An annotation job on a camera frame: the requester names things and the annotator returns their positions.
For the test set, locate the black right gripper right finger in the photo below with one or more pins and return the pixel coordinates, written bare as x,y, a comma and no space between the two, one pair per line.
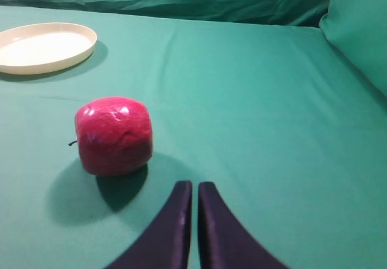
222,240

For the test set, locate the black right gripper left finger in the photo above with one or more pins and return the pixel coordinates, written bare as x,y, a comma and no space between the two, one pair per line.
165,243

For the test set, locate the red apple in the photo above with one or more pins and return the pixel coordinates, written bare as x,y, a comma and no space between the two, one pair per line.
114,136

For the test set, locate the yellow plate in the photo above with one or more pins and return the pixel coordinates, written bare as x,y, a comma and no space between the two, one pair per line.
45,48

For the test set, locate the green tablecloth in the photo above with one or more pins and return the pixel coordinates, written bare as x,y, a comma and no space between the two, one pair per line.
293,136

